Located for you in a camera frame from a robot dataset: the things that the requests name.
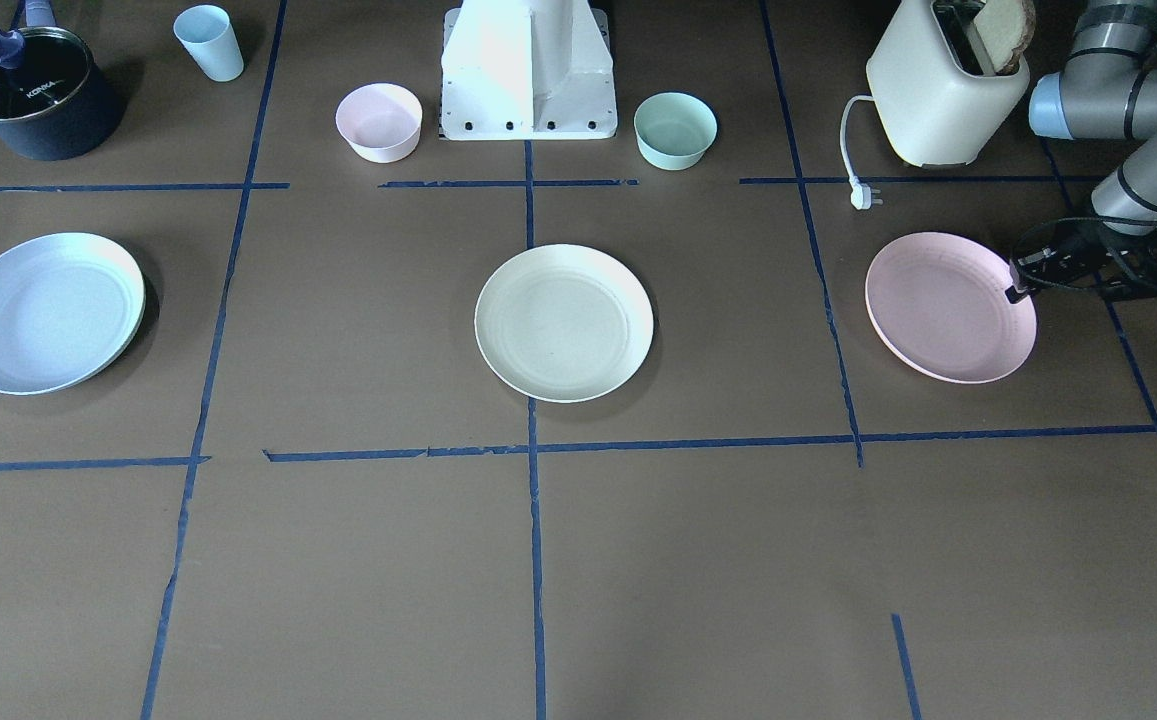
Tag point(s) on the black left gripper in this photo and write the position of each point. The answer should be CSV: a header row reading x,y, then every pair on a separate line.
x,y
1084,249

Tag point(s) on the pink plate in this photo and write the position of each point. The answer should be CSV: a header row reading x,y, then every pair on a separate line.
x,y
938,302

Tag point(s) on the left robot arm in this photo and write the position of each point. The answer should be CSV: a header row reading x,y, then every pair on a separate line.
x,y
1105,91

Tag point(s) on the white toaster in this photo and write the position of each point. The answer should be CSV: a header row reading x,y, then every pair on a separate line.
x,y
937,103

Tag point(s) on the bread slice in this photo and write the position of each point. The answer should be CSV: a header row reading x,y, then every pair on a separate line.
x,y
1005,30

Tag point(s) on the green bowl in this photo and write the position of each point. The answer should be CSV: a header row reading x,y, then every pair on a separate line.
x,y
673,130

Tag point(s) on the cream white plate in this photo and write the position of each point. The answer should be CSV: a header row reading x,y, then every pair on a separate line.
x,y
564,323

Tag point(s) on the pink bowl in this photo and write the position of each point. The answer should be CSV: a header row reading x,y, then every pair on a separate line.
x,y
381,122

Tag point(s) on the light blue cup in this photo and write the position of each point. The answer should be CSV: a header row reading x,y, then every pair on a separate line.
x,y
206,32

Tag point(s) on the blue plate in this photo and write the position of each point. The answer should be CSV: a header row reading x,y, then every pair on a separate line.
x,y
70,304

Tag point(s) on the dark blue pot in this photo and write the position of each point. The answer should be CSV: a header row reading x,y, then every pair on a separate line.
x,y
56,103

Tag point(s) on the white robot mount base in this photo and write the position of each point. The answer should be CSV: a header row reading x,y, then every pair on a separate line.
x,y
527,71

